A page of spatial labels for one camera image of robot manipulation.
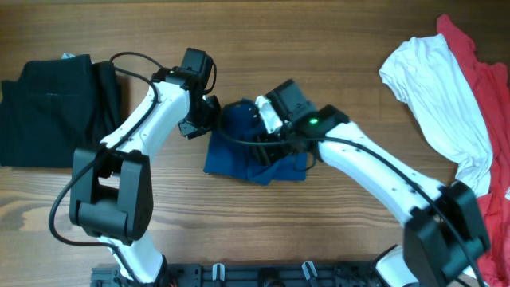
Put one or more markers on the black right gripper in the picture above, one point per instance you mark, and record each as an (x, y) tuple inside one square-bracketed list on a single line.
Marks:
[(264, 145)]

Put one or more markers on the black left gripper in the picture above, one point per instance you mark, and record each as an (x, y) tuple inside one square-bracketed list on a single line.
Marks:
[(211, 102)]

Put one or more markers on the blue polo shirt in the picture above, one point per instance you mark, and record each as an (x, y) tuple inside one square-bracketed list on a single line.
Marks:
[(235, 160)]

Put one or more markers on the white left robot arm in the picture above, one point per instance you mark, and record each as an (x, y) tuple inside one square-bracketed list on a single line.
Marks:
[(111, 196)]

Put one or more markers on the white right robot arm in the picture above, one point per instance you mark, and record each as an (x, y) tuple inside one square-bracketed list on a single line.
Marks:
[(444, 233)]

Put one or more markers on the folded black garment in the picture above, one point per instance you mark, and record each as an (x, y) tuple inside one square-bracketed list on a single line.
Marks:
[(56, 106)]

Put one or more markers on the white t-shirt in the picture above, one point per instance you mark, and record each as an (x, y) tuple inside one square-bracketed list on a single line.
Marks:
[(424, 74)]

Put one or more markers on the red t-shirt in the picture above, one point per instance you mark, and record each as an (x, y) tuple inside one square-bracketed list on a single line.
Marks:
[(489, 84)]

